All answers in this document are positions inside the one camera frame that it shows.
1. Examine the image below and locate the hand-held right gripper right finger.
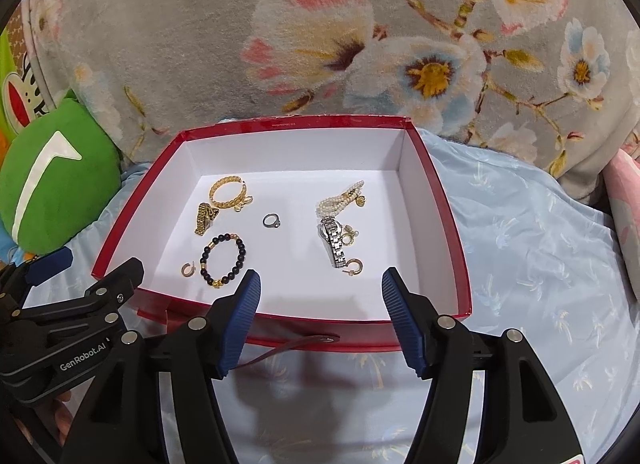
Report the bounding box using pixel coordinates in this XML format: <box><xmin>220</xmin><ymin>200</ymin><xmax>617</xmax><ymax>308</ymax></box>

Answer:
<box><xmin>381</xmin><ymin>267</ymin><xmax>583</xmax><ymax>464</ymax></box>

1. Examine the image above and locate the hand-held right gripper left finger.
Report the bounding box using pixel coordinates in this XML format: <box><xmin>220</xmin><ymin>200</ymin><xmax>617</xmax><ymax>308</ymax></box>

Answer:
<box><xmin>60</xmin><ymin>269</ymin><xmax>262</xmax><ymax>464</ymax></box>

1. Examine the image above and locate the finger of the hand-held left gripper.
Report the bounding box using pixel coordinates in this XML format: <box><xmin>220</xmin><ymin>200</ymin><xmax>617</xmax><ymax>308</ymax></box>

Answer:
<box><xmin>12</xmin><ymin>258</ymin><xmax>146</xmax><ymax>341</ymax></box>
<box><xmin>0</xmin><ymin>249</ymin><xmax>75</xmax><ymax>295</ymax></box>

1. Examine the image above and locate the red cardboard box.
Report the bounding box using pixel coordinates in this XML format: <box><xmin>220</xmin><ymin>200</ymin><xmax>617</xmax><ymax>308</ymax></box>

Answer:
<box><xmin>91</xmin><ymin>116</ymin><xmax>472</xmax><ymax>370</ymax></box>

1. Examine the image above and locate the black bead bracelet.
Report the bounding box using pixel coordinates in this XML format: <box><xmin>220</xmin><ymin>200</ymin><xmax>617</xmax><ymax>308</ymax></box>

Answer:
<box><xmin>200</xmin><ymin>233</ymin><xmax>247</xmax><ymax>289</ymax></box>

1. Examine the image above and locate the gold link watch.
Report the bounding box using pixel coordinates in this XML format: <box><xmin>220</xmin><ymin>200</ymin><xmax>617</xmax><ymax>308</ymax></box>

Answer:
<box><xmin>194</xmin><ymin>201</ymin><xmax>219</xmax><ymax>236</ymax></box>

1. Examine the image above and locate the silver link watch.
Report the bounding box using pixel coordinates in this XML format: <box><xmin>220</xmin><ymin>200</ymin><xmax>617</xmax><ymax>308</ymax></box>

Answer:
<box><xmin>319</xmin><ymin>215</ymin><xmax>347</xmax><ymax>269</ymax></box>

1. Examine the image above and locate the white pearl bracelet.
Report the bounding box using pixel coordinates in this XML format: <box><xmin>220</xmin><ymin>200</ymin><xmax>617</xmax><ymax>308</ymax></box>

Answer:
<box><xmin>316</xmin><ymin>180</ymin><xmax>367</xmax><ymax>217</ymax></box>

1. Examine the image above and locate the gold chain bracelet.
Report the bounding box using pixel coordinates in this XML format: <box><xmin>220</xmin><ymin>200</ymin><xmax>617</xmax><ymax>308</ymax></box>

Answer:
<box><xmin>208</xmin><ymin>175</ymin><xmax>247</xmax><ymax>210</ymax></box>

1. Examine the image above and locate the person's left hand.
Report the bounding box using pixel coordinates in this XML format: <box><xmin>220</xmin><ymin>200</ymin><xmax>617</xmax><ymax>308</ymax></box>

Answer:
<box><xmin>54</xmin><ymin>389</ymin><xmax>77</xmax><ymax>446</ymax></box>

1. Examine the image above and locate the green round pillow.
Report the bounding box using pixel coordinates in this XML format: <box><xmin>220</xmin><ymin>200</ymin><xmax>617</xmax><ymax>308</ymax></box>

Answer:
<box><xmin>0</xmin><ymin>97</ymin><xmax>122</xmax><ymax>254</ymax></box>

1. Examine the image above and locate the colourful cartoon cushion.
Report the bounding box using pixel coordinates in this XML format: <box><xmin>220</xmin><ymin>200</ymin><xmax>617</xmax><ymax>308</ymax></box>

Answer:
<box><xmin>0</xmin><ymin>0</ymin><xmax>66</xmax><ymax>135</ymax></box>

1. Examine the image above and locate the pink cartoon pillow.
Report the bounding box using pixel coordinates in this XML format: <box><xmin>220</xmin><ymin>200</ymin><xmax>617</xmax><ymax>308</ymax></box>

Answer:
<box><xmin>602</xmin><ymin>147</ymin><xmax>640</xmax><ymax>295</ymax></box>

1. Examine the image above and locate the floral grey blanket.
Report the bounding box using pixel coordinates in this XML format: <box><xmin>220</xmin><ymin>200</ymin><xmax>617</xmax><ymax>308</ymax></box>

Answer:
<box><xmin>20</xmin><ymin>0</ymin><xmax>640</xmax><ymax>205</ymax></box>

